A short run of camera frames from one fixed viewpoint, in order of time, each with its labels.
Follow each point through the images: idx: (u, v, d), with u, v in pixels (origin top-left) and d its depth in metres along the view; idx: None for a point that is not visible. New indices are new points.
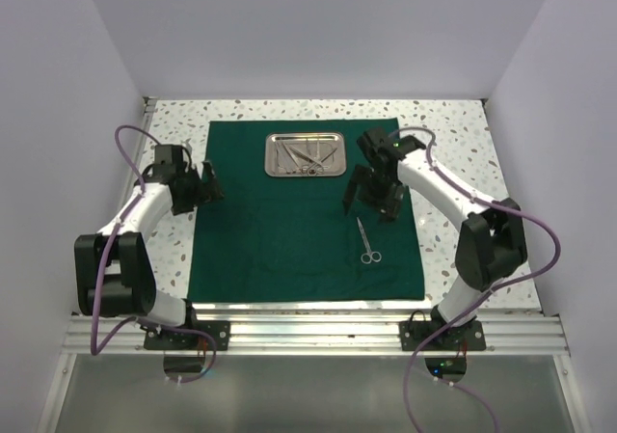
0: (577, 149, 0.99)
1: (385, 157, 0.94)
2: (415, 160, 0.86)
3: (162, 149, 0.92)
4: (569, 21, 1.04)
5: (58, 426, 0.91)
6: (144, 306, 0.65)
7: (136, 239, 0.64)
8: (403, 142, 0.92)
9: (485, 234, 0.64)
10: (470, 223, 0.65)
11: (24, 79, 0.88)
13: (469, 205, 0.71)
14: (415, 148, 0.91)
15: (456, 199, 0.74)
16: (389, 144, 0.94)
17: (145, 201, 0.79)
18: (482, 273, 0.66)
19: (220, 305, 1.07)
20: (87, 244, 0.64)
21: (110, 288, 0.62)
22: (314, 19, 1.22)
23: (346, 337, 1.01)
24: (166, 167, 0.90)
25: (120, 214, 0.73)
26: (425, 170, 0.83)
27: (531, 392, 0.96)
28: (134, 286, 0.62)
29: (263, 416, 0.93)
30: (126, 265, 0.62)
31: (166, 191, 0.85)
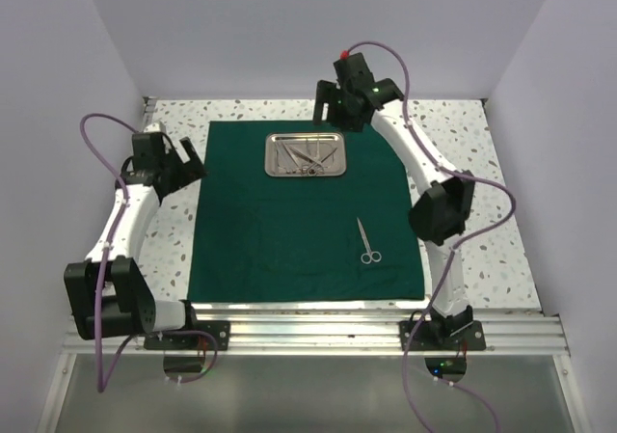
0: (577, 148, 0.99)
1: (361, 100, 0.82)
2: (392, 113, 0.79)
3: (141, 142, 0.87)
4: (569, 21, 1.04)
5: (57, 426, 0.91)
6: (145, 326, 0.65)
7: (129, 265, 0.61)
8: (382, 87, 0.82)
9: (438, 201, 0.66)
10: (431, 190, 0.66)
11: (23, 78, 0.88)
13: (434, 173, 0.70)
14: (391, 93, 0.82)
15: (422, 164, 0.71)
16: (364, 80, 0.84)
17: (131, 211, 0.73)
18: (428, 230, 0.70)
19: (220, 305, 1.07)
20: (77, 273, 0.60)
21: (109, 313, 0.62)
22: (314, 19, 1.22)
23: (346, 337, 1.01)
24: (147, 160, 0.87)
25: (107, 233, 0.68)
26: (399, 124, 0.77)
27: (532, 392, 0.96)
28: (134, 311, 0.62)
29: (264, 416, 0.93)
30: (122, 295, 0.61)
31: (152, 193, 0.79)
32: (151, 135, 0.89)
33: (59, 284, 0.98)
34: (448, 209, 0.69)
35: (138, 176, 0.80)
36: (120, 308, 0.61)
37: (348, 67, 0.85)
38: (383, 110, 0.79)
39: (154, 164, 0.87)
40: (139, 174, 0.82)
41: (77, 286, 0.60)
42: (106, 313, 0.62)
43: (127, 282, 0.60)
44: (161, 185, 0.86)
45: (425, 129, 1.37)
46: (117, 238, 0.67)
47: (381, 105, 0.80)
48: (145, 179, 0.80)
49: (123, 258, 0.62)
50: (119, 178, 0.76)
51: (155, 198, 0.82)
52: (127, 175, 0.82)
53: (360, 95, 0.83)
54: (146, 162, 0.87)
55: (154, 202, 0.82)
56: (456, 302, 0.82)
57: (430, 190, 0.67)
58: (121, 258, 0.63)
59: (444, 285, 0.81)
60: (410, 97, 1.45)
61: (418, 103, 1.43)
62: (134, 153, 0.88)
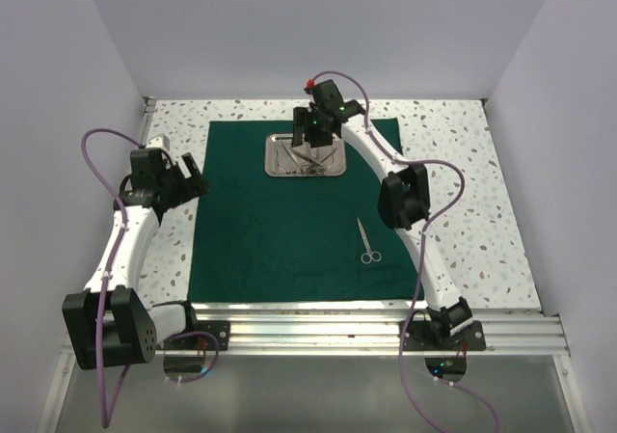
0: (577, 149, 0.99)
1: (331, 118, 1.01)
2: (356, 124, 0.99)
3: (139, 160, 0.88)
4: (569, 21, 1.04)
5: (58, 426, 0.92)
6: (146, 354, 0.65)
7: (128, 295, 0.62)
8: (347, 105, 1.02)
9: (397, 189, 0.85)
10: (388, 179, 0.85)
11: (23, 78, 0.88)
13: (391, 166, 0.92)
14: (356, 110, 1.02)
15: (381, 160, 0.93)
16: (335, 103, 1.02)
17: (130, 236, 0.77)
18: (395, 217, 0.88)
19: (220, 306, 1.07)
20: (77, 305, 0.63)
21: (109, 342, 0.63)
22: (314, 18, 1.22)
23: (346, 337, 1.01)
24: (146, 179, 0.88)
25: (106, 261, 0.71)
26: (362, 133, 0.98)
27: (533, 393, 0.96)
28: (133, 340, 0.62)
29: (264, 416, 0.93)
30: (122, 324, 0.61)
31: (151, 215, 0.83)
32: (149, 153, 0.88)
33: (60, 285, 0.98)
34: (409, 199, 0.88)
35: (138, 198, 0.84)
36: (120, 338, 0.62)
37: (321, 92, 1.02)
38: (349, 123, 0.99)
39: (152, 184, 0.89)
40: (138, 194, 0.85)
41: (78, 316, 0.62)
42: (106, 342, 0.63)
43: (126, 312, 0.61)
44: (161, 204, 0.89)
45: (425, 129, 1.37)
46: (115, 267, 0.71)
47: (347, 119, 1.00)
48: (144, 202, 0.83)
49: (123, 289, 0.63)
50: (118, 201, 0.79)
51: (155, 217, 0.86)
52: (125, 195, 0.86)
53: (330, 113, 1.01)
54: (145, 181, 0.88)
55: (154, 221, 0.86)
56: (443, 291, 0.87)
57: (388, 178, 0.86)
58: (120, 289, 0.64)
59: (427, 273, 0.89)
60: (410, 97, 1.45)
61: (418, 103, 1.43)
62: (132, 171, 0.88)
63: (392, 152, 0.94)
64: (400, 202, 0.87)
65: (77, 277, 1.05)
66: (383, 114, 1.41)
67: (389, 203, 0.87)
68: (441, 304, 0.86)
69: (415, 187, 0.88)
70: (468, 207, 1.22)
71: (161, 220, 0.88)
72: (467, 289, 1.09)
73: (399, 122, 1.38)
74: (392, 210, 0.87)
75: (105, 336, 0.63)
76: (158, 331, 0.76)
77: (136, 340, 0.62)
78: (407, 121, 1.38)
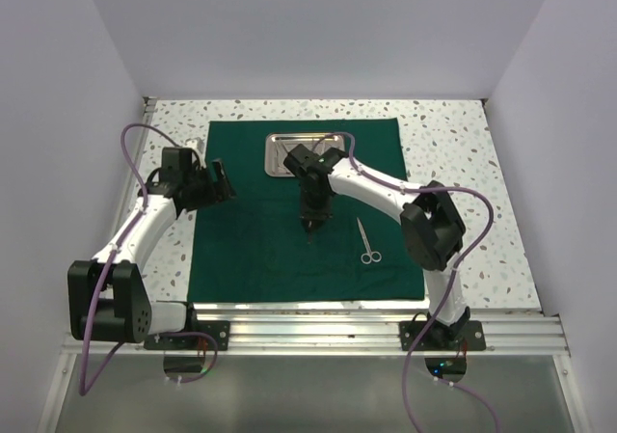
0: (577, 149, 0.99)
1: (315, 175, 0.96)
2: (344, 170, 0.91)
3: (170, 156, 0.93)
4: (568, 22, 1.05)
5: (58, 426, 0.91)
6: (137, 335, 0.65)
7: (130, 271, 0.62)
8: (326, 156, 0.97)
9: (423, 220, 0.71)
10: (406, 211, 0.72)
11: (23, 77, 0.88)
13: (401, 198, 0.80)
14: (338, 158, 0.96)
15: (388, 195, 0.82)
16: (313, 160, 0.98)
17: (146, 218, 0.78)
18: (432, 254, 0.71)
19: (222, 305, 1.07)
20: (82, 271, 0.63)
21: (102, 316, 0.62)
22: (314, 19, 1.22)
23: (346, 337, 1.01)
24: (173, 173, 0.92)
25: (118, 238, 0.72)
26: (353, 175, 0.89)
27: (533, 393, 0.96)
28: (126, 318, 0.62)
29: (264, 416, 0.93)
30: (120, 300, 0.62)
31: (170, 205, 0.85)
32: (180, 149, 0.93)
33: (60, 285, 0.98)
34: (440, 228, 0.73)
35: (161, 188, 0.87)
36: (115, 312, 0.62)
37: (296, 159, 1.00)
38: (336, 172, 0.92)
39: (178, 176, 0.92)
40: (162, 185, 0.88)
41: (82, 283, 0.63)
42: (99, 316, 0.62)
43: (126, 287, 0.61)
44: (181, 201, 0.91)
45: (425, 129, 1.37)
46: (125, 244, 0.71)
47: (333, 170, 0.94)
48: (165, 192, 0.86)
49: (127, 265, 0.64)
50: (142, 187, 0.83)
51: (173, 209, 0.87)
52: (151, 184, 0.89)
53: (311, 172, 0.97)
54: (172, 175, 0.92)
55: (172, 211, 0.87)
56: (457, 311, 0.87)
57: (406, 211, 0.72)
58: (124, 263, 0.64)
59: (447, 299, 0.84)
60: (410, 97, 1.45)
61: (418, 103, 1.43)
62: (162, 166, 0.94)
63: (397, 182, 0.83)
64: (433, 235, 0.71)
65: None
66: (383, 114, 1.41)
67: (419, 240, 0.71)
68: (452, 321, 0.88)
69: (441, 212, 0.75)
70: (468, 207, 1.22)
71: (177, 214, 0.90)
72: (467, 289, 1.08)
73: (399, 122, 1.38)
74: (426, 247, 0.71)
75: (100, 309, 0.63)
76: (157, 322, 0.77)
77: (130, 319, 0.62)
78: (407, 121, 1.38)
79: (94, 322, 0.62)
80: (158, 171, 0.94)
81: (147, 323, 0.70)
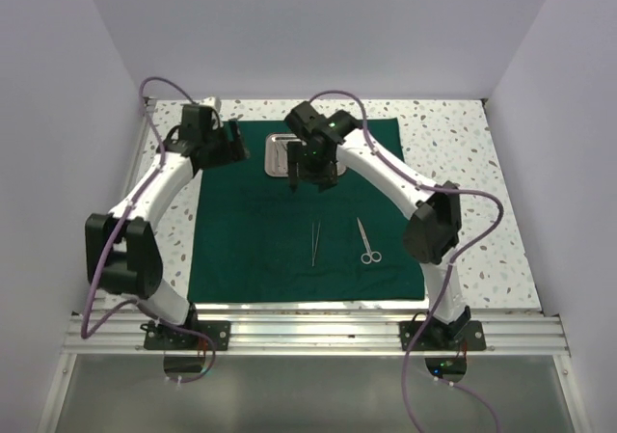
0: (577, 149, 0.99)
1: (319, 138, 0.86)
2: (357, 145, 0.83)
3: (189, 112, 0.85)
4: (568, 22, 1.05)
5: (57, 428, 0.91)
6: (147, 288, 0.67)
7: (143, 227, 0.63)
8: (336, 121, 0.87)
9: (430, 221, 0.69)
10: (417, 210, 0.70)
11: (24, 77, 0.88)
13: (415, 193, 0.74)
14: (348, 123, 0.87)
15: (402, 186, 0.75)
16: (321, 122, 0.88)
17: (162, 177, 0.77)
18: (429, 251, 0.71)
19: (229, 305, 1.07)
20: (98, 224, 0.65)
21: (115, 268, 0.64)
22: (315, 20, 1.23)
23: (346, 337, 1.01)
24: (192, 132, 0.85)
25: (134, 194, 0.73)
26: (366, 154, 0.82)
27: (533, 393, 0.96)
28: (138, 271, 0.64)
29: (264, 416, 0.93)
30: (131, 254, 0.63)
31: (187, 164, 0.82)
32: (200, 109, 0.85)
33: (60, 285, 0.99)
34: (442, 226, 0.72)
35: (178, 147, 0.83)
36: (127, 265, 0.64)
37: (301, 118, 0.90)
38: (347, 145, 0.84)
39: (197, 138, 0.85)
40: (180, 144, 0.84)
41: (97, 235, 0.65)
42: (112, 268, 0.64)
43: (139, 242, 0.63)
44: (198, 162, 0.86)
45: (425, 129, 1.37)
46: (141, 202, 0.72)
47: (341, 139, 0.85)
48: (183, 150, 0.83)
49: (141, 221, 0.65)
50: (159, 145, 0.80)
51: (190, 168, 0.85)
52: (170, 143, 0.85)
53: (317, 135, 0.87)
54: (190, 134, 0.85)
55: (188, 172, 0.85)
56: (456, 309, 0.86)
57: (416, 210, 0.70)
58: (138, 220, 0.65)
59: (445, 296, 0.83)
60: (410, 97, 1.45)
61: (418, 103, 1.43)
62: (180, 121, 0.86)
63: (414, 175, 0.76)
64: (435, 234, 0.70)
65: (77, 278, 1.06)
66: (383, 114, 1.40)
67: (427, 241, 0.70)
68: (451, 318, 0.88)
69: (445, 210, 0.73)
70: (468, 207, 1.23)
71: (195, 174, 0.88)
72: (467, 289, 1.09)
73: (399, 122, 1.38)
74: (426, 246, 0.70)
75: (114, 261, 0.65)
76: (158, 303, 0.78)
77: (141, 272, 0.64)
78: (407, 121, 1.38)
79: (107, 273, 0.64)
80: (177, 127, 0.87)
81: (160, 278, 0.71)
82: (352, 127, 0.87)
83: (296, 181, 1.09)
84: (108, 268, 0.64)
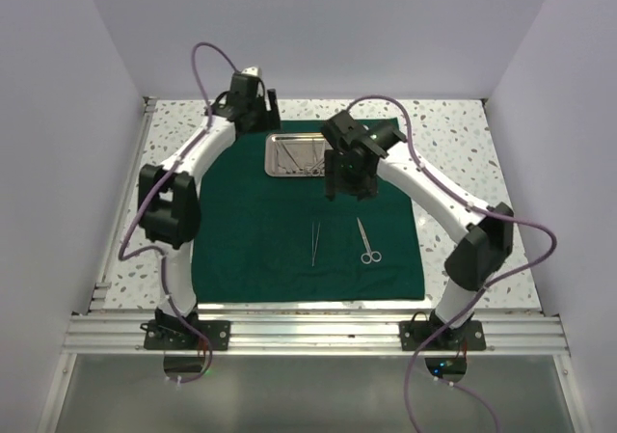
0: (577, 148, 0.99)
1: (360, 150, 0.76)
2: (400, 157, 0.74)
3: (238, 79, 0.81)
4: (568, 21, 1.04)
5: (57, 428, 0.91)
6: (183, 237, 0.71)
7: (188, 181, 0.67)
8: (379, 132, 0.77)
9: (483, 246, 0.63)
10: (468, 235, 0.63)
11: (24, 77, 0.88)
13: (466, 214, 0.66)
14: (390, 135, 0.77)
15: (451, 206, 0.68)
16: (361, 134, 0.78)
17: (207, 139, 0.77)
18: (476, 277, 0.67)
19: (228, 305, 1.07)
20: (148, 173, 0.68)
21: (158, 215, 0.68)
22: (315, 19, 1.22)
23: (346, 337, 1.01)
24: (238, 101, 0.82)
25: (182, 150, 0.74)
26: (411, 170, 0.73)
27: (533, 393, 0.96)
28: (179, 219, 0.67)
29: (265, 416, 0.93)
30: (175, 203, 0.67)
31: (232, 129, 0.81)
32: (249, 78, 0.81)
33: (60, 285, 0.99)
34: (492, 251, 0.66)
35: (225, 112, 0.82)
36: (171, 213, 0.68)
37: (336, 129, 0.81)
38: (389, 158, 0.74)
39: (242, 108, 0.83)
40: (228, 111, 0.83)
41: (146, 184, 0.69)
42: (156, 215, 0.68)
43: (182, 194, 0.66)
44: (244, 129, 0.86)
45: (425, 129, 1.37)
46: (187, 158, 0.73)
47: (385, 153, 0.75)
48: (229, 117, 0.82)
49: (186, 175, 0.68)
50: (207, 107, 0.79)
51: (235, 134, 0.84)
52: (218, 106, 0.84)
53: (357, 147, 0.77)
54: (237, 102, 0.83)
55: (234, 136, 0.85)
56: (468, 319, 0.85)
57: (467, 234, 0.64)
58: (184, 174, 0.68)
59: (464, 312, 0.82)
60: (410, 97, 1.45)
61: (418, 103, 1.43)
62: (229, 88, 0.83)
63: (463, 194, 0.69)
64: (486, 258, 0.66)
65: (77, 277, 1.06)
66: (383, 114, 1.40)
67: (472, 267, 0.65)
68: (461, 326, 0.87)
69: (497, 233, 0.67)
70: None
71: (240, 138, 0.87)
72: None
73: (399, 122, 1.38)
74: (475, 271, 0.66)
75: (158, 209, 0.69)
76: (174, 281, 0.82)
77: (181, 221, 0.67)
78: (407, 121, 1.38)
79: (150, 218, 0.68)
80: (227, 93, 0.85)
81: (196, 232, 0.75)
82: (394, 140, 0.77)
83: (333, 191, 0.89)
84: (151, 214, 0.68)
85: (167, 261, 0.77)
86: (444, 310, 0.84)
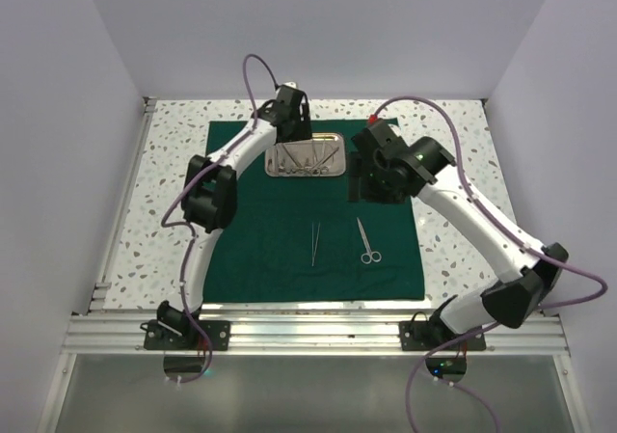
0: (577, 148, 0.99)
1: (403, 169, 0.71)
2: (449, 185, 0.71)
3: (285, 90, 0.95)
4: (568, 21, 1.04)
5: (57, 429, 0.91)
6: (218, 225, 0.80)
7: (230, 175, 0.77)
8: (425, 152, 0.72)
9: (537, 291, 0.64)
10: (523, 281, 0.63)
11: (24, 76, 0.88)
13: (520, 256, 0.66)
14: (437, 157, 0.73)
15: (504, 246, 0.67)
16: (404, 151, 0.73)
17: (252, 139, 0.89)
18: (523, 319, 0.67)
19: (228, 306, 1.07)
20: (199, 164, 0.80)
21: (201, 201, 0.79)
22: (314, 19, 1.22)
23: (346, 337, 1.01)
24: (281, 106, 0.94)
25: (229, 147, 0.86)
26: (461, 201, 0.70)
27: (533, 393, 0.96)
28: (218, 207, 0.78)
29: (265, 416, 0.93)
30: (217, 192, 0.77)
31: (274, 134, 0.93)
32: (294, 90, 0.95)
33: (60, 284, 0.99)
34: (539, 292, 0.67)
35: (269, 115, 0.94)
36: (211, 201, 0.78)
37: (376, 141, 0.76)
38: (438, 184, 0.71)
39: (283, 113, 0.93)
40: (271, 114, 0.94)
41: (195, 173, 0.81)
42: (199, 201, 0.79)
43: (224, 184, 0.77)
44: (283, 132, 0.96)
45: (425, 129, 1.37)
46: (232, 153, 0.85)
47: (432, 178, 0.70)
48: (272, 120, 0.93)
49: (230, 169, 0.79)
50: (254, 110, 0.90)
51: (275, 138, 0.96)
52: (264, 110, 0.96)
53: (399, 165, 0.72)
54: (281, 108, 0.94)
55: (273, 140, 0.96)
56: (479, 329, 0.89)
57: (522, 279, 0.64)
58: (228, 168, 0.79)
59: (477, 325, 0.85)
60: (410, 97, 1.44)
61: (418, 103, 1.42)
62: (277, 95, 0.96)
63: (515, 231, 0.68)
64: (535, 302, 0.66)
65: (77, 277, 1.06)
66: (383, 114, 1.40)
67: (522, 310, 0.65)
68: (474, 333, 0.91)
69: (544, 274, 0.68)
70: None
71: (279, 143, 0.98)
72: (467, 289, 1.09)
73: (399, 122, 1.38)
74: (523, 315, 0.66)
75: (201, 196, 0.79)
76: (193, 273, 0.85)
77: (219, 208, 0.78)
78: (407, 122, 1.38)
79: (193, 202, 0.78)
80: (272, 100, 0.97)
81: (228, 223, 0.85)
82: (441, 162, 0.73)
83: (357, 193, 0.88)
84: (195, 199, 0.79)
85: (196, 244, 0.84)
86: (457, 319, 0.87)
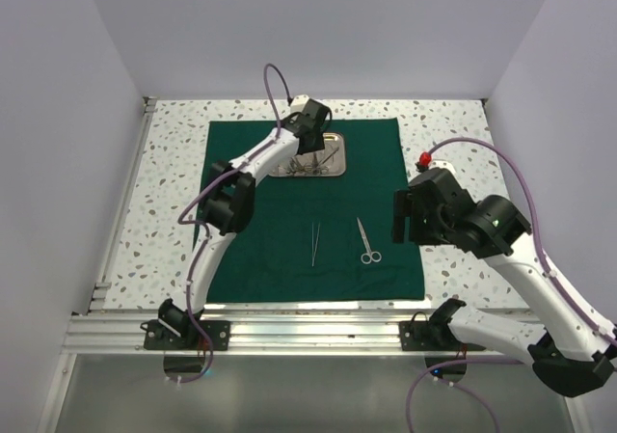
0: (577, 148, 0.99)
1: (473, 233, 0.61)
2: (525, 255, 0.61)
3: (310, 103, 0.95)
4: (569, 20, 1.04)
5: (57, 428, 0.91)
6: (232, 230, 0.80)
7: (250, 181, 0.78)
8: (500, 215, 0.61)
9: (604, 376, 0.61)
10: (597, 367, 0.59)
11: (23, 74, 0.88)
13: (593, 339, 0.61)
14: (513, 221, 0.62)
15: (577, 328, 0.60)
16: (477, 213, 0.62)
17: (274, 148, 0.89)
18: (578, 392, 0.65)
19: (228, 306, 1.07)
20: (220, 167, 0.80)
21: (219, 204, 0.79)
22: (314, 18, 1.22)
23: (346, 337, 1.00)
24: (306, 120, 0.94)
25: (251, 153, 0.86)
26: (537, 276, 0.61)
27: (533, 394, 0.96)
28: (234, 211, 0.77)
29: (265, 416, 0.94)
30: (236, 197, 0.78)
31: (294, 145, 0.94)
32: (320, 106, 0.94)
33: (60, 285, 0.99)
34: None
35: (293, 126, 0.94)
36: (229, 204, 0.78)
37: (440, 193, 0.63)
38: (513, 254, 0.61)
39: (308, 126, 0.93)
40: (295, 125, 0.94)
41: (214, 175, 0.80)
42: (218, 204, 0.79)
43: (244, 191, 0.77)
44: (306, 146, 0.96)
45: (425, 129, 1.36)
46: (253, 162, 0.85)
47: (508, 249, 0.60)
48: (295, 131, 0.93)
49: (251, 176, 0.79)
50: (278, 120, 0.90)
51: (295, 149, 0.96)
52: (288, 120, 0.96)
53: (469, 227, 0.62)
54: (305, 121, 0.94)
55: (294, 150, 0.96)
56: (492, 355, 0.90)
57: (594, 365, 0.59)
58: (248, 174, 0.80)
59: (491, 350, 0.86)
60: (410, 97, 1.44)
61: (418, 103, 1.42)
62: (302, 108, 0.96)
63: (588, 311, 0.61)
64: None
65: (76, 277, 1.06)
66: (383, 114, 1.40)
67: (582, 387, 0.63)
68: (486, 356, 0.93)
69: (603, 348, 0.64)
70: None
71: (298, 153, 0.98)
72: (467, 289, 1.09)
73: (399, 122, 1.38)
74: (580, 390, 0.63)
75: (220, 200, 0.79)
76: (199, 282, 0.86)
77: (236, 212, 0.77)
78: (407, 121, 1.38)
79: (212, 203, 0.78)
80: (297, 112, 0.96)
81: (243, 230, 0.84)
82: (516, 228, 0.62)
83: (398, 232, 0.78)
84: (214, 201, 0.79)
85: (208, 247, 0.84)
86: (468, 335, 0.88)
